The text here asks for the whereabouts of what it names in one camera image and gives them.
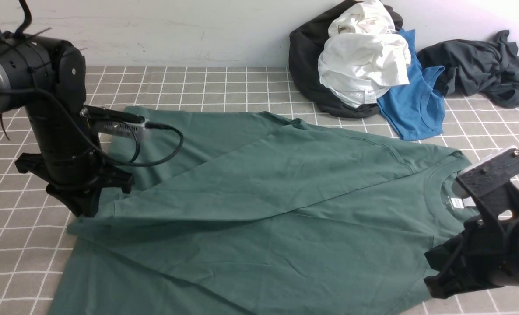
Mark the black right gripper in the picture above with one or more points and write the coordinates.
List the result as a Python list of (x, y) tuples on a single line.
[(474, 260)]

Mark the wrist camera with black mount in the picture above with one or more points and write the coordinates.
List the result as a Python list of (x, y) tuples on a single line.
[(488, 184)]

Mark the black garment under pile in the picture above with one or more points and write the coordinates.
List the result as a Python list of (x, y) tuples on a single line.
[(306, 45)]

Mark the blue shirt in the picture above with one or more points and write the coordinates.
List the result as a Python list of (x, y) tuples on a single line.
[(415, 110)]

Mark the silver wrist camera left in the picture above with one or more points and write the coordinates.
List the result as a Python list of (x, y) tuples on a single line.
[(116, 123)]

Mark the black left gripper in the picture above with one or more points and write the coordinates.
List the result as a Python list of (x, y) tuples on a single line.
[(75, 180)]

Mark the beige checkered tablecloth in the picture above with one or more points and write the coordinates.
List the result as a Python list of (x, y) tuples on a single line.
[(34, 247)]

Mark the dark grey crumpled garment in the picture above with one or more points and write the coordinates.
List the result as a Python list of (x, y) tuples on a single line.
[(471, 67)]

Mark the white shirt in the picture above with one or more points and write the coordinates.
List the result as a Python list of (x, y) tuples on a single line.
[(364, 55)]

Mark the green long sleeve shirt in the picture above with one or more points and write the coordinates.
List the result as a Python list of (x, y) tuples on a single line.
[(260, 214)]

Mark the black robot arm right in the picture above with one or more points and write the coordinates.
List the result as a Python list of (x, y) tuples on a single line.
[(512, 258)]

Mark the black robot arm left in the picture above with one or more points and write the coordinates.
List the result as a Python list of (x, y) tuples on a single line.
[(46, 77)]

